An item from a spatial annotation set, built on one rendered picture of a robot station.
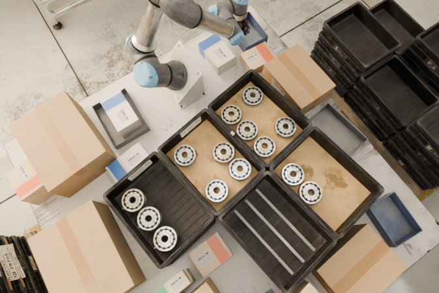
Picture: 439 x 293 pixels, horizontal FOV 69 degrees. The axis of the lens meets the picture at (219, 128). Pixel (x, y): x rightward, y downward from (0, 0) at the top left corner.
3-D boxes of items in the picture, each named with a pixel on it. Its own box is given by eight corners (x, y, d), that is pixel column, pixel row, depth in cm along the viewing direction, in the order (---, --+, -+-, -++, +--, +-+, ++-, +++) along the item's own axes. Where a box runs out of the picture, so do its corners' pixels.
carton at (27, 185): (15, 177, 156) (4, 173, 149) (36, 161, 159) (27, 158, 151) (30, 203, 152) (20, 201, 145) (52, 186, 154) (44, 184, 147)
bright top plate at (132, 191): (117, 200, 143) (116, 200, 143) (134, 184, 145) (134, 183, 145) (131, 216, 141) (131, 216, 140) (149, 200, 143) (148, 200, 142)
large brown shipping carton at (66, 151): (32, 138, 171) (7, 125, 152) (80, 105, 176) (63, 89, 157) (69, 198, 160) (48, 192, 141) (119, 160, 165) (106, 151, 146)
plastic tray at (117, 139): (95, 109, 175) (91, 106, 170) (127, 91, 178) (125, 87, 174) (117, 149, 167) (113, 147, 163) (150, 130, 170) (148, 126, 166)
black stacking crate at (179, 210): (110, 199, 148) (101, 196, 137) (161, 156, 154) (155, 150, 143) (165, 267, 138) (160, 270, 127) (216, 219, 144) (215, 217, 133)
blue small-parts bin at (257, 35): (227, 29, 190) (227, 22, 183) (248, 18, 192) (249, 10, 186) (245, 55, 184) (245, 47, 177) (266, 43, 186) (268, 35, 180)
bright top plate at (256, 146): (249, 145, 150) (249, 144, 150) (265, 132, 152) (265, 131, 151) (263, 161, 147) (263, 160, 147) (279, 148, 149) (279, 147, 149)
